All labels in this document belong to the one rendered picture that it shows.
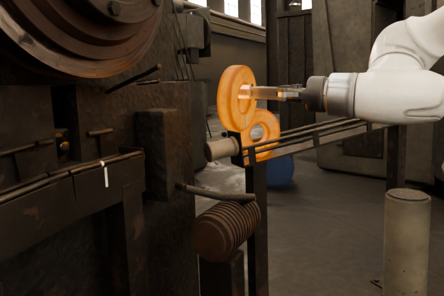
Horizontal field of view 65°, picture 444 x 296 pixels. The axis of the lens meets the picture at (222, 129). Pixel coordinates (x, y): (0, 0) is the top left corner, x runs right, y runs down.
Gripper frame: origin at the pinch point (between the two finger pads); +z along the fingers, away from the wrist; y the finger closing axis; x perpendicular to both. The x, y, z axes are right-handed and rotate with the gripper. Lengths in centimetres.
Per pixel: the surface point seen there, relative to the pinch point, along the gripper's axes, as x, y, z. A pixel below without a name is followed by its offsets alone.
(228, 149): -17.5, 13.8, 9.5
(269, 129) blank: -12.5, 26.4, 2.1
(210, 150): -17.3, 9.2, 13.0
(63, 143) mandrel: -11.0, -25.6, 29.0
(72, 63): 5.4, -30.5, 18.8
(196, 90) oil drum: -11, 218, 151
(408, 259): -48, 33, -39
